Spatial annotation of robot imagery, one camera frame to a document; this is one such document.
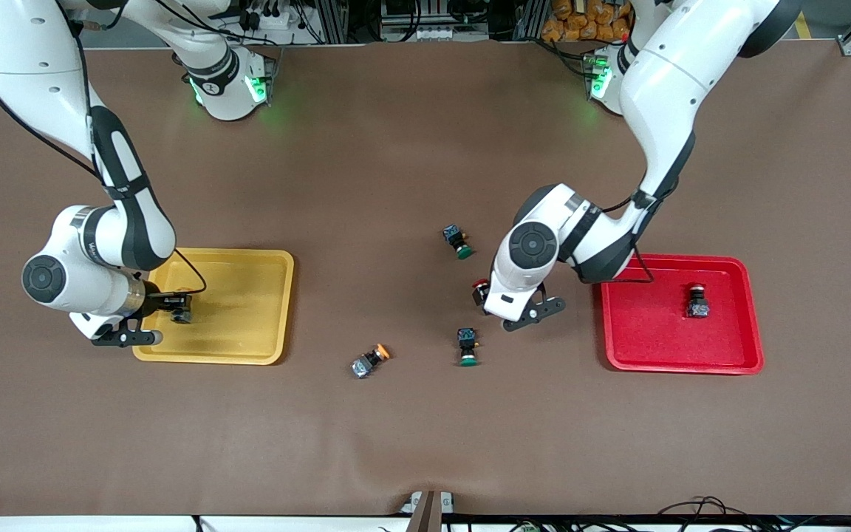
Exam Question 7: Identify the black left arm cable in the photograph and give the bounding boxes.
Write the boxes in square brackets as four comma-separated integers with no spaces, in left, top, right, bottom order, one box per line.
[581,191,657,286]

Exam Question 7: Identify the green push button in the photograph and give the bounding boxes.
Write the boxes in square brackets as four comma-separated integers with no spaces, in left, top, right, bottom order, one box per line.
[457,327,480,368]
[442,225,475,260]

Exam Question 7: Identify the grey table edge clamp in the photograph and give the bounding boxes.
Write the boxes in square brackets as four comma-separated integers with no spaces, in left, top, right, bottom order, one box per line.
[399,490,456,532]

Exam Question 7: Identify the black cable bundle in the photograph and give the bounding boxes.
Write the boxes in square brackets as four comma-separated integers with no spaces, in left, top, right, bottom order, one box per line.
[655,496,851,532]

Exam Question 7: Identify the white power strip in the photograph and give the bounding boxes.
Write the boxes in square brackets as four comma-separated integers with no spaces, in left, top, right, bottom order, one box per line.
[383,24,491,43]

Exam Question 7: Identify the red plastic tray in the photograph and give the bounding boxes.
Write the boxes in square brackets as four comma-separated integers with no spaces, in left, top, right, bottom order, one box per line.
[599,253,765,375]

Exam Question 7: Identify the orange bags pile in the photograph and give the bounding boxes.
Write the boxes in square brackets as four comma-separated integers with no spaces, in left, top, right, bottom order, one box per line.
[541,0,633,43]

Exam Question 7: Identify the yellow plastic tray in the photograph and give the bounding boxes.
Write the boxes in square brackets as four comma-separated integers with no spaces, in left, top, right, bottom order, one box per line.
[132,248,295,366]

